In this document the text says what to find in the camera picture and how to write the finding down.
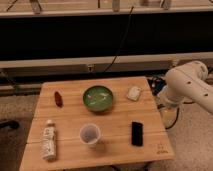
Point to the black object on floor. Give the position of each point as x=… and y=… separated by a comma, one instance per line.
x=9, y=123

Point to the white labelled plastic bottle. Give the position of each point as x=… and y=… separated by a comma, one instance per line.
x=48, y=141

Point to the clear plastic cup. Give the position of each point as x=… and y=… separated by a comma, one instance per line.
x=90, y=134

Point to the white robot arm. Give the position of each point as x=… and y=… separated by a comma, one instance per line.
x=185, y=81

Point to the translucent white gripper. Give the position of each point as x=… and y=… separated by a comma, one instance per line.
x=169, y=116

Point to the small dark red object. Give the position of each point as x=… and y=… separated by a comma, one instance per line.
x=58, y=99

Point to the green ceramic bowl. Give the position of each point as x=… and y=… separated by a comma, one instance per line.
x=98, y=98

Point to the black rectangular block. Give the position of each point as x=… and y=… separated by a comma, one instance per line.
x=137, y=134

